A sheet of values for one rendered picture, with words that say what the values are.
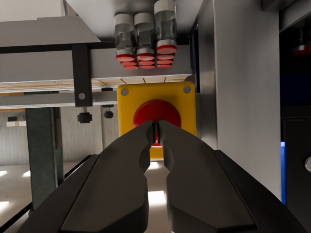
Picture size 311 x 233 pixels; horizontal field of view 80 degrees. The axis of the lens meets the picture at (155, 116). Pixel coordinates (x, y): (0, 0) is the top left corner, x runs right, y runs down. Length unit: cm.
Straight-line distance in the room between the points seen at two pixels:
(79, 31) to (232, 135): 26
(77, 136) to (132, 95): 1091
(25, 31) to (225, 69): 29
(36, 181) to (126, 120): 286
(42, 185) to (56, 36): 276
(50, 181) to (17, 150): 968
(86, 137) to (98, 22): 1073
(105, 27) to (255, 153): 22
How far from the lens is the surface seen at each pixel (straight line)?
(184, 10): 23
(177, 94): 17
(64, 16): 36
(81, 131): 1099
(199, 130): 25
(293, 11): 21
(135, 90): 17
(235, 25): 20
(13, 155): 1275
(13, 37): 37
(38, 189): 304
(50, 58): 33
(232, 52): 19
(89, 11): 23
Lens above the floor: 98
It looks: 2 degrees up
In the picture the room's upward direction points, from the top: 178 degrees clockwise
